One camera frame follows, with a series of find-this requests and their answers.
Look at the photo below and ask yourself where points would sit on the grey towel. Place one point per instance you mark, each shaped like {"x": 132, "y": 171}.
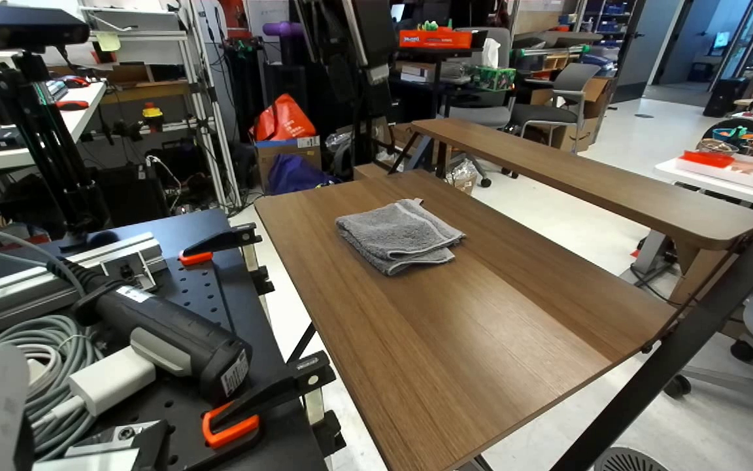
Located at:
{"x": 398, "y": 233}

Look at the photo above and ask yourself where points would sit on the purple bag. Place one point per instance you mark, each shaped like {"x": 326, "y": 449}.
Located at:
{"x": 294, "y": 174}

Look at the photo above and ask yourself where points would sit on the cardboard box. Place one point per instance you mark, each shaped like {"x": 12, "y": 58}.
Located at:
{"x": 288, "y": 156}

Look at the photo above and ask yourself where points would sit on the orange bag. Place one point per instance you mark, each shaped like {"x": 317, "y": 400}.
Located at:
{"x": 283, "y": 120}

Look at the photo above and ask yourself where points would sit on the black and orange clamp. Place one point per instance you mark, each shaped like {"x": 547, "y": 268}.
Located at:
{"x": 260, "y": 406}
{"x": 219, "y": 243}

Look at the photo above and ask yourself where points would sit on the black perforated mounting board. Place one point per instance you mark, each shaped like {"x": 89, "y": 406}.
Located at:
{"x": 211, "y": 349}

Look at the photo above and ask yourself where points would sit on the orange storage tray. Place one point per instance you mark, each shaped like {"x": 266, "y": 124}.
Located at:
{"x": 436, "y": 37}

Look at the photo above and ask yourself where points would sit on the wooden desk shelf riser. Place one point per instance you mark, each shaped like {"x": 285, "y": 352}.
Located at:
{"x": 587, "y": 179}

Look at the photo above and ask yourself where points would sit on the grey office chair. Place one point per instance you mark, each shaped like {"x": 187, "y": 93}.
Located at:
{"x": 561, "y": 99}

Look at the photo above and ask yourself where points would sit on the white metal shelving rack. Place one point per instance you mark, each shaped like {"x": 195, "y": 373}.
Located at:
{"x": 187, "y": 79}

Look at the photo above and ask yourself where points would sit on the white power adapter block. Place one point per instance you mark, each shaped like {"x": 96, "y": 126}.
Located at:
{"x": 114, "y": 379}

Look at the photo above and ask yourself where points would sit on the black diagonal desk leg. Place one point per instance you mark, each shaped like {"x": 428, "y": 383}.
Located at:
{"x": 679, "y": 343}

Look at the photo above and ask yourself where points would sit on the white table with parts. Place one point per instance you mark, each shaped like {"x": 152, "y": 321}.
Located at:
{"x": 730, "y": 166}

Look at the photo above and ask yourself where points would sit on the white side table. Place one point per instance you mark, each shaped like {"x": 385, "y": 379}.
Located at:
{"x": 25, "y": 132}

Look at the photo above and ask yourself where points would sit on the aluminium extrusion rail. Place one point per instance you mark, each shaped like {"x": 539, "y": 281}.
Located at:
{"x": 40, "y": 279}

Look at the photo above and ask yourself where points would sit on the black camera tripod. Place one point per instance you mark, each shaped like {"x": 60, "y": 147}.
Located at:
{"x": 51, "y": 145}

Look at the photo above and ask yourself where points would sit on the black camera on tripod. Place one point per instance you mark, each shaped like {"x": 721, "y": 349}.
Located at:
{"x": 20, "y": 25}

